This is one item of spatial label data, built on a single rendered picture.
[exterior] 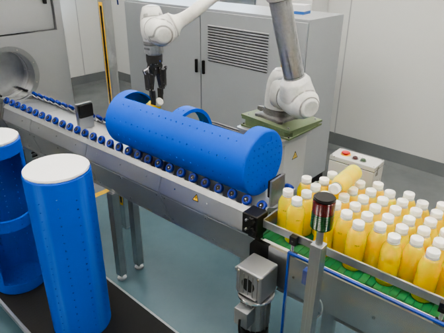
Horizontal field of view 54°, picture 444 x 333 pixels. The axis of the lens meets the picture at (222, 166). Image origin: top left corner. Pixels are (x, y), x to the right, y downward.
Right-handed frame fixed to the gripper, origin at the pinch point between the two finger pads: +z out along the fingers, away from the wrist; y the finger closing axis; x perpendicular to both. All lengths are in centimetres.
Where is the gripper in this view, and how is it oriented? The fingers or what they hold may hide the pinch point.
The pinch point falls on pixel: (156, 96)
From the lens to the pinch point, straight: 215.2
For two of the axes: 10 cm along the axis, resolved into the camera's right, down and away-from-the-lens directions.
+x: 7.7, 2.8, -5.8
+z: 0.0, 9.0, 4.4
